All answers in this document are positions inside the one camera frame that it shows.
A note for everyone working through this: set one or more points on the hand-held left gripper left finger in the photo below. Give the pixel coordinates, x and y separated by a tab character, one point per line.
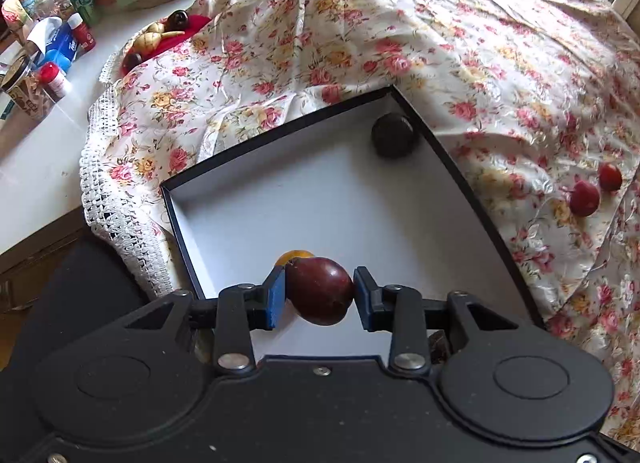
275	299

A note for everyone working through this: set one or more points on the dark red plum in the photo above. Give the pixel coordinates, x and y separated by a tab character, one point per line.
320	291

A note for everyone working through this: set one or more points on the wooden gourd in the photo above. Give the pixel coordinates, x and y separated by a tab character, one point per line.
156	36

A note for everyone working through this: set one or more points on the red tray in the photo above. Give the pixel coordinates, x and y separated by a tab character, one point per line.
198	24

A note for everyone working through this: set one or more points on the orange-yellow tomato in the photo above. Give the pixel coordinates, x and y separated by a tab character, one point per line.
295	258

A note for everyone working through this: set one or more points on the round black tomato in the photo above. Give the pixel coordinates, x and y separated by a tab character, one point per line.
392	136

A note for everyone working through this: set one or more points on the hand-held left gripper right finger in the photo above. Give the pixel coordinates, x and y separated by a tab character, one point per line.
363	304

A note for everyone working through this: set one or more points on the dark walnut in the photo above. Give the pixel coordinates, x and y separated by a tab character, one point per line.
178	19

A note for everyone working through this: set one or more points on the black box with white inside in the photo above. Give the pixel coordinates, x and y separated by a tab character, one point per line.
300	193

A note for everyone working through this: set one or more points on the red-capped jar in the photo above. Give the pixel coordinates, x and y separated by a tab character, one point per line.
54	81

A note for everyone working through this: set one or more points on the white lace cloth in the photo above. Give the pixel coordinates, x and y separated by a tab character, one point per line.
115	223

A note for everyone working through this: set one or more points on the green can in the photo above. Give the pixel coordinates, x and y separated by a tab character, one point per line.
83	2

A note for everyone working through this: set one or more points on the red bottle with white cap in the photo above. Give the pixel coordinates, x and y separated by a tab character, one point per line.
82	34

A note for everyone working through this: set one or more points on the patterned cup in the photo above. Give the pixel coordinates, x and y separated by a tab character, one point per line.
25	90

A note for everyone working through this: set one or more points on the floral tablecloth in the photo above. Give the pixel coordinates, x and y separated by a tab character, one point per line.
400	18

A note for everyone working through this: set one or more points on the dark wooden ball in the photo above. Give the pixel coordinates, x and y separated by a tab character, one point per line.
133	60

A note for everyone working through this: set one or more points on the pink-red plum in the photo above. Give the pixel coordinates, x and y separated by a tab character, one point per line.
585	199

